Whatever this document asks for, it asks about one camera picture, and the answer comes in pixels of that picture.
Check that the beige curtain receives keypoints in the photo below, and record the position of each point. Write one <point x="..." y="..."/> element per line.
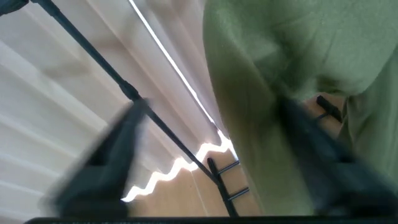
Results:
<point x="46" y="109"/>

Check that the black clothes rack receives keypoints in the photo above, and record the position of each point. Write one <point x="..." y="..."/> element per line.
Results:
<point x="128" y="91"/>

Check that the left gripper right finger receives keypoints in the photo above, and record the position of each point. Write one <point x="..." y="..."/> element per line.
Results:
<point x="335" y="180"/>

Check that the green long-sleeved shirt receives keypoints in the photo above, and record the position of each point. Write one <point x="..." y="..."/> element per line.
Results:
<point x="280" y="46"/>

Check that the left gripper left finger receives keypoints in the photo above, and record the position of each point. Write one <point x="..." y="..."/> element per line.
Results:
<point x="102" y="174"/>

